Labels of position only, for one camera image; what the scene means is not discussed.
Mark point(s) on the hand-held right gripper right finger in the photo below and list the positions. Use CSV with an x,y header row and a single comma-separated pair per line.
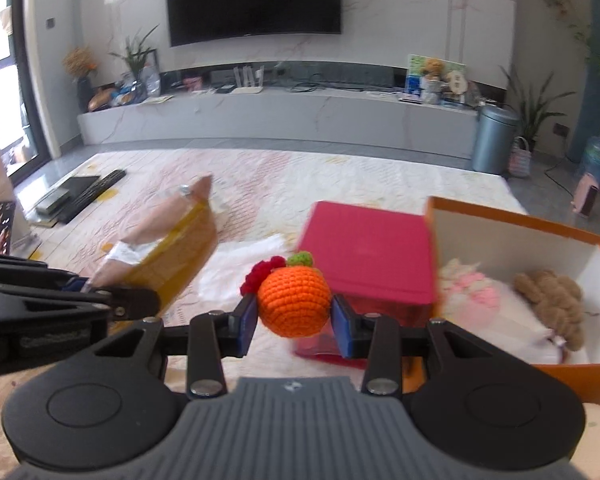
x,y
342,332

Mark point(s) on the black television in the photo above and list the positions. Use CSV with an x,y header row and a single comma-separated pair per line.
x,y
252,0

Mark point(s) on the blue water bottle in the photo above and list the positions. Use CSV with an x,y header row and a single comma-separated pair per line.
x,y
596,157

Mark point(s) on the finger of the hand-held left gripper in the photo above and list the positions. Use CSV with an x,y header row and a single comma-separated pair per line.
x,y
130,303
30,272

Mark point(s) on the orange crochet ball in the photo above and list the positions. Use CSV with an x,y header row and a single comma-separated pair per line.
x,y
292,300

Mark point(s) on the grey round trash can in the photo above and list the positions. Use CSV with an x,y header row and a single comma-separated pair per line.
x,y
495,137

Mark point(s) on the blue snack packets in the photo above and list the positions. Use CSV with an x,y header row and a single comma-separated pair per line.
x,y
130,92

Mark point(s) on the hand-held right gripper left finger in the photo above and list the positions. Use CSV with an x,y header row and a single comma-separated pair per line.
x,y
247,327

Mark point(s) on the pink plastic stool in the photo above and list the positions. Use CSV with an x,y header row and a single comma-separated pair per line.
x,y
585,195

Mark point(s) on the pink small box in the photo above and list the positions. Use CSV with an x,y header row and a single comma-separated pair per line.
x,y
192,83

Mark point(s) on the magenta cardboard box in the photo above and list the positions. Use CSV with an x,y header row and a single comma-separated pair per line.
x,y
370,250

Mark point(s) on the green plant in glass vase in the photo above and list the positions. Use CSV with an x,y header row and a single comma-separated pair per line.
x,y
137,60

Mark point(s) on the pink white crochet hat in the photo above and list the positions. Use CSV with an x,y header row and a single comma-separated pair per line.
x,y
475,290

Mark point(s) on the grey small box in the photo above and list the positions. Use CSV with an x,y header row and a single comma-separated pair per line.
x,y
52,202

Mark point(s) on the green printed gift box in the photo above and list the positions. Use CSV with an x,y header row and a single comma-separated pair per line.
x,y
414,77

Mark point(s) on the tall green houseplant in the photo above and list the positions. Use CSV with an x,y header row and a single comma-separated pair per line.
x,y
535,105

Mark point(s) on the black remote control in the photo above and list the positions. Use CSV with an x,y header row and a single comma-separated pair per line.
x,y
97,187

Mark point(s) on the white marble tv cabinet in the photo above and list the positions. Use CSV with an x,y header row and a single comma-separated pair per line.
x,y
280,120

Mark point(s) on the pink white woven basket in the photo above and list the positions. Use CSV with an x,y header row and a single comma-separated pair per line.
x,y
520,160

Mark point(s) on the wall socket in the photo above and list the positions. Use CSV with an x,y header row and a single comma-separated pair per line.
x,y
560,129

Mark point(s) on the red crochet flower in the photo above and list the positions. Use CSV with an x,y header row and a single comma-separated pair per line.
x,y
257,275

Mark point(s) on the orange bread packet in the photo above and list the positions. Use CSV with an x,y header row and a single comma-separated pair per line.
x,y
101,100

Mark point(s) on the round wooden ornament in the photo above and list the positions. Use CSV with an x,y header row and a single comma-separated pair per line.
x,y
457,85

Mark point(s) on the teddy bear bouquet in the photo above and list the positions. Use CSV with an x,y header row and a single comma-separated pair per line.
x,y
432,80

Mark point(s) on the plastic small flower bouquet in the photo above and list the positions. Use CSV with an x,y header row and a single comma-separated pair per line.
x,y
505,325

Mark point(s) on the wall light switch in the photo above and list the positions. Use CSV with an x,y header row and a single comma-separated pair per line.
x,y
50,22

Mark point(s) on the white router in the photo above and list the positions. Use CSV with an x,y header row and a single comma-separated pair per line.
x,y
247,82

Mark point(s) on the dark printed box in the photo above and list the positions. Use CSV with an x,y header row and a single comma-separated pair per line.
x,y
5,227

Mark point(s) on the yellow pink snack packet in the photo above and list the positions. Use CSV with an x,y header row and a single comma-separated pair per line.
x,y
180,245

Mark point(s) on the glass sliding door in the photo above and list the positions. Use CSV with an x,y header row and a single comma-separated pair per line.
x,y
0,60

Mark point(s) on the orange cardboard box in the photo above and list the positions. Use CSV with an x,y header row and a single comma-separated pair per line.
x,y
530,240

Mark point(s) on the yellow dried flowers in vase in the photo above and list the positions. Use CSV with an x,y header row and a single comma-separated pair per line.
x,y
80,62

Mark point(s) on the brown plush toy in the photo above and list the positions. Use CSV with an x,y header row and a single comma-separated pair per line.
x,y
555,300

